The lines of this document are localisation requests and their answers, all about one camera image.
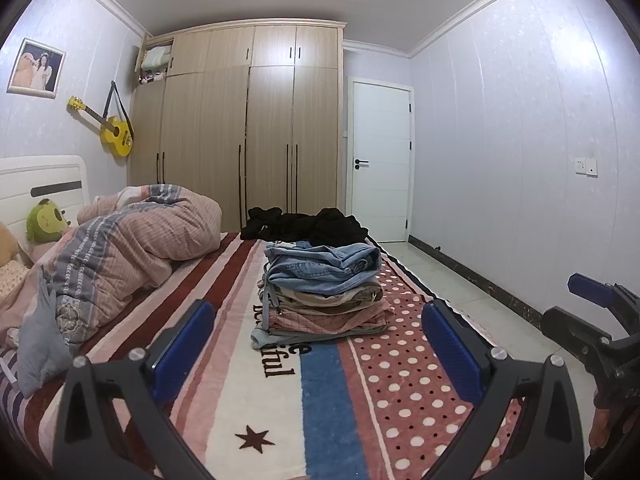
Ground folded bedding in wardrobe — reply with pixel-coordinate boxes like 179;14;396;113
139;46;172;83

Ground pink folded garment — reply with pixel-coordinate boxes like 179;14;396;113
267;304;394;337

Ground wooden wardrobe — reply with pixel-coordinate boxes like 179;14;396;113
127;19;347;233

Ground pile of black clothes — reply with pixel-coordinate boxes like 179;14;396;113
240;206;370;247

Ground floral pink pillow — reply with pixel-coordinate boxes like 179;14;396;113
0;260;31;301

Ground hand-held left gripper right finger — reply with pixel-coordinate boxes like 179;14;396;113
421;301;586;480

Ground striped printed blanket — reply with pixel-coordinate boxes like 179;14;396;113
0;232;531;480

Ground framed wall picture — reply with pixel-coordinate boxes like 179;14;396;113
7;38;67;97

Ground white bed headboard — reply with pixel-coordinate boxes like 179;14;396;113
0;155;91;241

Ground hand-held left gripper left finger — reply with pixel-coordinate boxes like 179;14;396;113
52;300;216;480

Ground white door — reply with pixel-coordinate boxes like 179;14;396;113
350;78;415;243

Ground green plush toy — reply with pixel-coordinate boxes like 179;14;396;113
25;198;71;243

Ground light blue denim pants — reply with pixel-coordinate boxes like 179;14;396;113
263;242;382;297

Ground yellow guitar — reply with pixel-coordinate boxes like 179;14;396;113
68;80;134;157

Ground pink striped quilt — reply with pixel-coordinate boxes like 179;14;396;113
0;183;222;346

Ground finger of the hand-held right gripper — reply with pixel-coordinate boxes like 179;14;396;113
568;272;640;333
542;306;611;362

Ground tan plush toy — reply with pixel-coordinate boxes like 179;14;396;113
0;222;21;266

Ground person's right hand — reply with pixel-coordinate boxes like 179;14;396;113
588;404;627;453

